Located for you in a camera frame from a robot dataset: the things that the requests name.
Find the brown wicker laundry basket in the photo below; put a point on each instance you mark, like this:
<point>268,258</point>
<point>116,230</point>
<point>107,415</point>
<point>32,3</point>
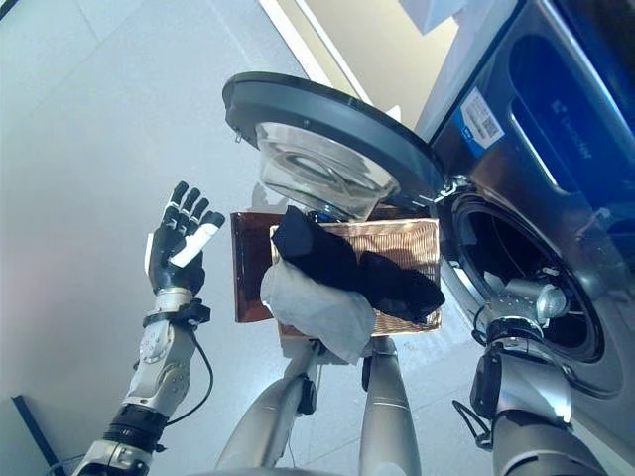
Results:
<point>397,238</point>

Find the silver right robot leg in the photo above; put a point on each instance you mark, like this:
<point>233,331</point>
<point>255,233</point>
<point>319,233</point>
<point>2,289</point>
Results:
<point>387,421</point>

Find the blue white label sticker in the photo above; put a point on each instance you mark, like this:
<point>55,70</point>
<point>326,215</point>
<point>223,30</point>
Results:
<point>478,119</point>

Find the black garment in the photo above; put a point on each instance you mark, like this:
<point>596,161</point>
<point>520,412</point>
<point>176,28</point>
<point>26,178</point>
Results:
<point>347,268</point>

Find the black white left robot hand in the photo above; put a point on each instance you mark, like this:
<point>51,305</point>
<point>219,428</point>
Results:
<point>171,253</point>

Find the round glass washer door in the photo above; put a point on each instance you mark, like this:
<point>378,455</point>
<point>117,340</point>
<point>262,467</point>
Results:
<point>322,114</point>

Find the white cabinet side panel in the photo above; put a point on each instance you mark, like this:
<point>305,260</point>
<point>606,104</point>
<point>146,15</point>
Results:
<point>471,54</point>

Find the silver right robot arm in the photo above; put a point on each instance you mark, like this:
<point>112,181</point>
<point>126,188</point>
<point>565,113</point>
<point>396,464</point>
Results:
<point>531,377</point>

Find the white counter cabinet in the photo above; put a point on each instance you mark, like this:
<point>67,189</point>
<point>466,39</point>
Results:
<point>372,44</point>

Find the dark grey washing machine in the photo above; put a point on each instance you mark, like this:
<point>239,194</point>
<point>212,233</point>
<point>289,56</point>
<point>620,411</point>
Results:
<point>546,208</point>

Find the light grey garment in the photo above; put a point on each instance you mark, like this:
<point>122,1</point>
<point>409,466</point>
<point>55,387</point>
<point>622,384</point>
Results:
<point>317,312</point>

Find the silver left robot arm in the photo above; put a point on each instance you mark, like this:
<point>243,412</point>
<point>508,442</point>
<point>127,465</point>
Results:
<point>159,362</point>

